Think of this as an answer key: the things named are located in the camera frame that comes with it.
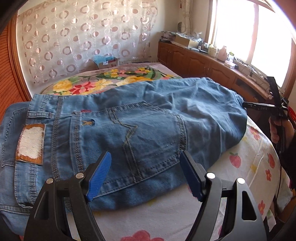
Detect blue denim jeans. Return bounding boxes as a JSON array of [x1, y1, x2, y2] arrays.
[[1, 78, 247, 235]]

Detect right hand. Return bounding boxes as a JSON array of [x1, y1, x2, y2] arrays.
[[268, 117, 295, 148]]

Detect white flower print sheet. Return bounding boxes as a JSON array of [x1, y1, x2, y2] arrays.
[[94, 120, 295, 240]]

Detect pink bottle on sill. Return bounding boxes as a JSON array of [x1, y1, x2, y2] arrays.
[[216, 46, 228, 62]]

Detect white cup on sill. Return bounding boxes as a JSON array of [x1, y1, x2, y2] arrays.
[[208, 45, 217, 58]]

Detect wooden side cabinet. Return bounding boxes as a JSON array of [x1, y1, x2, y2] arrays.
[[158, 41, 268, 102]]

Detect flat box on cabinet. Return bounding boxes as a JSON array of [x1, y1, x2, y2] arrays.
[[175, 35, 199, 48]]

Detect beige side curtain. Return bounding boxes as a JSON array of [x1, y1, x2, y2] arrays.
[[180, 0, 193, 34]]

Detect wooden slatted wardrobe door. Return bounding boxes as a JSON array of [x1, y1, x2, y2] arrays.
[[0, 14, 32, 118]]

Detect cardboard box with blue cloth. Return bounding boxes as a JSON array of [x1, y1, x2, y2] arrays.
[[93, 55, 118, 69]]

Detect floral bed blanket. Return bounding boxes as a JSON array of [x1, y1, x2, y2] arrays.
[[41, 63, 180, 96]]

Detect circle pattern sheer curtain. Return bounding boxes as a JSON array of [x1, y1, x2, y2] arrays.
[[16, 1, 158, 88]]

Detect window with wooden frame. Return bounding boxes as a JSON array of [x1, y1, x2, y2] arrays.
[[208, 1, 295, 91]]

